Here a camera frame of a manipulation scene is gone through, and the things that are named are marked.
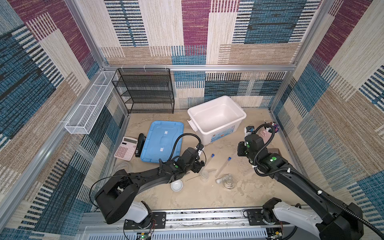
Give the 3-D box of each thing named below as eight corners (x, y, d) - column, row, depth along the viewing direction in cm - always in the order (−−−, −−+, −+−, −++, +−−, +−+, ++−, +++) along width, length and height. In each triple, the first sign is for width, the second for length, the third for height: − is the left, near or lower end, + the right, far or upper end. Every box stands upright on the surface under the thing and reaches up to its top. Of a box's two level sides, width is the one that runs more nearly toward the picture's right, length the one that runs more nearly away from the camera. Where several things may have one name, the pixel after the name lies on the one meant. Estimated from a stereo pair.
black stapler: (136, 157, 97) (133, 153, 93) (141, 137, 107) (139, 133, 102) (141, 157, 97) (138, 153, 93) (146, 137, 107) (144, 133, 102)
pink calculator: (115, 157, 98) (112, 154, 94) (126, 139, 107) (124, 136, 103) (130, 161, 96) (128, 158, 93) (140, 143, 105) (139, 139, 101)
